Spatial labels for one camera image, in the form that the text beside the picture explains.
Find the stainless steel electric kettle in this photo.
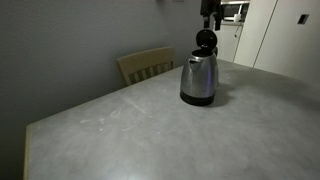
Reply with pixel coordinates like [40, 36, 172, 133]
[179, 28, 220, 107]

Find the black wall plate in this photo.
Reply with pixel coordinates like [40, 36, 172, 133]
[297, 13, 310, 26]

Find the microwave oven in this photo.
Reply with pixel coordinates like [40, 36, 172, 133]
[221, 0, 251, 23]

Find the wooden slatted chair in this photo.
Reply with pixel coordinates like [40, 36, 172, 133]
[116, 46, 177, 88]

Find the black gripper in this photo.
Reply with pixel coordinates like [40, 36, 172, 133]
[199, 0, 224, 32]

